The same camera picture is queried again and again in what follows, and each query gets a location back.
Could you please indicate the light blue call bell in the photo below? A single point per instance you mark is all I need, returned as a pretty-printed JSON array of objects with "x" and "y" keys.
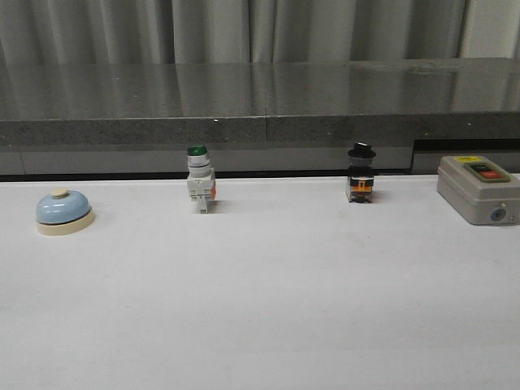
[{"x": 62, "y": 212}]

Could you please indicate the black rotary selector switch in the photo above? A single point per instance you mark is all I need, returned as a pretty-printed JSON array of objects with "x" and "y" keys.
[{"x": 360, "y": 175}]

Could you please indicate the grey stone counter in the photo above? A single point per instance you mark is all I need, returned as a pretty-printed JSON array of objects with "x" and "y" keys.
[{"x": 256, "y": 119}]

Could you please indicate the grey push button box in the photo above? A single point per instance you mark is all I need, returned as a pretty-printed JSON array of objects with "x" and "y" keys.
[{"x": 479, "y": 190}]

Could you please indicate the green pilot light switch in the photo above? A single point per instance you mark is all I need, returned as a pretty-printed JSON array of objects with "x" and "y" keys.
[{"x": 201, "y": 177}]

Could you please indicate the grey curtain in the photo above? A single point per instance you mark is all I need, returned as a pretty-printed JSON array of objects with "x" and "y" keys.
[{"x": 113, "y": 32}]

